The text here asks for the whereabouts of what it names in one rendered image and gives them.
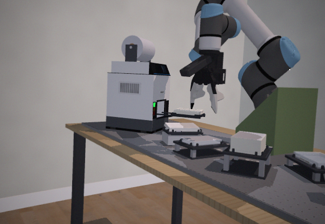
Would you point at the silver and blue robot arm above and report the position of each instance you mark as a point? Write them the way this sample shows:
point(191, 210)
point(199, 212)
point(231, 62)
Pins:
point(276, 54)

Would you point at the dark grey rectangular frame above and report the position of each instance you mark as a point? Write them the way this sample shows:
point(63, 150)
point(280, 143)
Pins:
point(306, 170)
point(199, 152)

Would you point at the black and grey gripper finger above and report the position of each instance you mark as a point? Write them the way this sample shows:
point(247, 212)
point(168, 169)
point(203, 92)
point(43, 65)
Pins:
point(196, 91)
point(215, 95)

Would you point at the light grey roll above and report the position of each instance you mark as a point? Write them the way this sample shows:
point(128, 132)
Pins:
point(145, 48)

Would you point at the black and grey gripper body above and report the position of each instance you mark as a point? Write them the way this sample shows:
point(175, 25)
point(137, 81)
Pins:
point(215, 67)

